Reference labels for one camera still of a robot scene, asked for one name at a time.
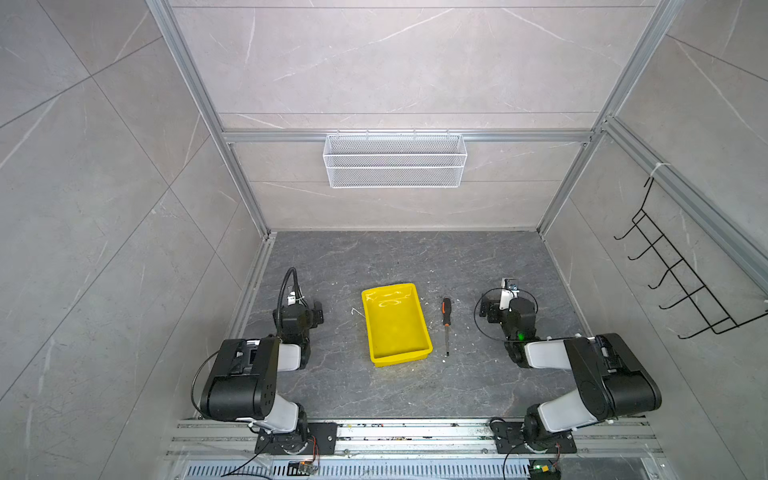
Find orange black handled screwdriver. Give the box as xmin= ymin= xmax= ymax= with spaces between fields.
xmin=441 ymin=297 xmax=452 ymax=357

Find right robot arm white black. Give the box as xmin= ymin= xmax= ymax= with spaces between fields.
xmin=473 ymin=290 xmax=662 ymax=453

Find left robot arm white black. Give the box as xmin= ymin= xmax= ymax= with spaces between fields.
xmin=190 ymin=301 xmax=324 ymax=454

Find yellow plastic bin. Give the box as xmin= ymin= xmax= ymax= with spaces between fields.
xmin=361 ymin=283 xmax=433 ymax=368

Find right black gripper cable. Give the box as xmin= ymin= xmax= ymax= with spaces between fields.
xmin=473 ymin=287 xmax=540 ymax=344

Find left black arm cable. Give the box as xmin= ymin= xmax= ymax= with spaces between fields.
xmin=275 ymin=266 xmax=301 ymax=337

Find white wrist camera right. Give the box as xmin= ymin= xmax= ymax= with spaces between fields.
xmin=499 ymin=278 xmax=519 ymax=310

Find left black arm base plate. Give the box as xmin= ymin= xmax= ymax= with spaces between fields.
xmin=255 ymin=422 xmax=339 ymax=455

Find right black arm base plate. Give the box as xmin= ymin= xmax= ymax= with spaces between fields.
xmin=488 ymin=418 xmax=577 ymax=455

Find white wire mesh basket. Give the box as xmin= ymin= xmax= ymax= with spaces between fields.
xmin=323 ymin=133 xmax=468 ymax=189

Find aluminium mounting rail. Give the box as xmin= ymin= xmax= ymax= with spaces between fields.
xmin=154 ymin=416 xmax=677 ymax=479

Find white cable tie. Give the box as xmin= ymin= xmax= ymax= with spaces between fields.
xmin=647 ymin=162 xmax=673 ymax=180

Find black wire hook rack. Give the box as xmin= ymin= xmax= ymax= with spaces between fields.
xmin=613 ymin=178 xmax=767 ymax=340

